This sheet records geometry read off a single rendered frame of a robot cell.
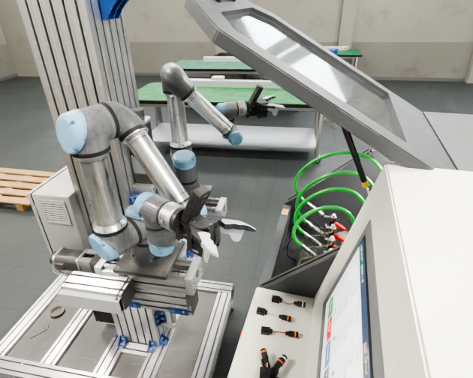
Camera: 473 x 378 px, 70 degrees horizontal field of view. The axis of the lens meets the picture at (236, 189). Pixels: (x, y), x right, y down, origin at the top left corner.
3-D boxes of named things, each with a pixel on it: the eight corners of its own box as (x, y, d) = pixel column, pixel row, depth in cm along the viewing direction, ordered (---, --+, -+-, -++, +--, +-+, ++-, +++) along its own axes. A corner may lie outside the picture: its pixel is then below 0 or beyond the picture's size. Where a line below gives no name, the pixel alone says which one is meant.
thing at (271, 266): (282, 227, 195) (284, 203, 187) (290, 228, 194) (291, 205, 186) (257, 311, 143) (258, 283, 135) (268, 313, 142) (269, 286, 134)
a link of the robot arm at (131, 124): (120, 106, 117) (198, 223, 118) (92, 115, 110) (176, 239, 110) (132, 87, 109) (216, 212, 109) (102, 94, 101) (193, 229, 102)
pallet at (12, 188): (74, 178, 423) (72, 172, 418) (33, 211, 359) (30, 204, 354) (-1, 174, 440) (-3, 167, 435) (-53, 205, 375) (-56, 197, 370)
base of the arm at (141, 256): (125, 264, 134) (120, 244, 129) (141, 241, 147) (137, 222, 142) (161, 268, 131) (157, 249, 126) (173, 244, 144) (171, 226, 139)
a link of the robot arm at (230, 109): (215, 116, 182) (215, 101, 178) (235, 115, 185) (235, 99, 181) (218, 121, 176) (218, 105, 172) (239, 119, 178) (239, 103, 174)
